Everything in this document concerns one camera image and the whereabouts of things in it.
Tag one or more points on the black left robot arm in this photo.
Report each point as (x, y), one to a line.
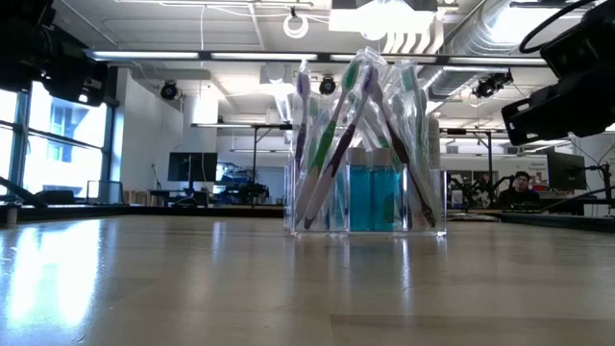
(24, 43)

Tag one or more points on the black ceiling camera rig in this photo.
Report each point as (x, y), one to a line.
(491, 84)

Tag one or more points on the person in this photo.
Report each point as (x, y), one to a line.
(521, 190)

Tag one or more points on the ceiling light bar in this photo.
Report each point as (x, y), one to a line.
(192, 56)
(499, 61)

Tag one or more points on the purple toothbrush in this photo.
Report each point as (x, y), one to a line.
(400, 146)
(342, 149)

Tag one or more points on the large window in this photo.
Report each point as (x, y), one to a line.
(67, 144)

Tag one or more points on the clear acrylic organizer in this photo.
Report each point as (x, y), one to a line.
(293, 211)

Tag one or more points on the black monitor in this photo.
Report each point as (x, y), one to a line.
(192, 166)
(567, 170)

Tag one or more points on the teal tube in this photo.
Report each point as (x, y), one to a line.
(359, 197)

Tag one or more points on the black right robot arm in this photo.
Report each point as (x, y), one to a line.
(591, 33)

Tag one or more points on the white overhead light panel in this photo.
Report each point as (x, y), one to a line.
(382, 20)

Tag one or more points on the black ceiling spotlight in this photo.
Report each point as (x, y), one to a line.
(169, 90)
(327, 85)

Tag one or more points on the black aluminium table frame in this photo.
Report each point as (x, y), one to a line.
(144, 212)

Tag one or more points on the background workbench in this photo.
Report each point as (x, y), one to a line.
(230, 194)

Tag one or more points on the background robot station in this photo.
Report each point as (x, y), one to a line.
(471, 190)

